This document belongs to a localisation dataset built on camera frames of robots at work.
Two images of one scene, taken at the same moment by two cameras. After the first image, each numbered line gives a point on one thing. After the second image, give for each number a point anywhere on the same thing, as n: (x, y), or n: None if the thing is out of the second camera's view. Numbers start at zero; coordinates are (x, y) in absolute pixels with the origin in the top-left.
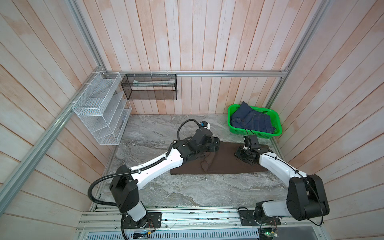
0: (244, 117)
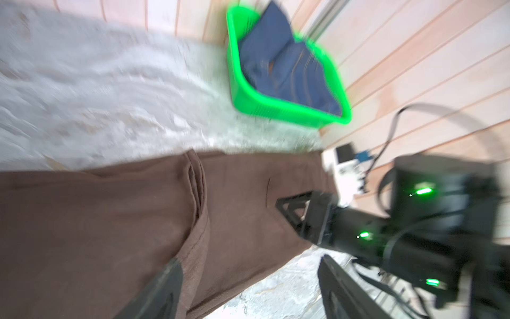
0: (275, 60)
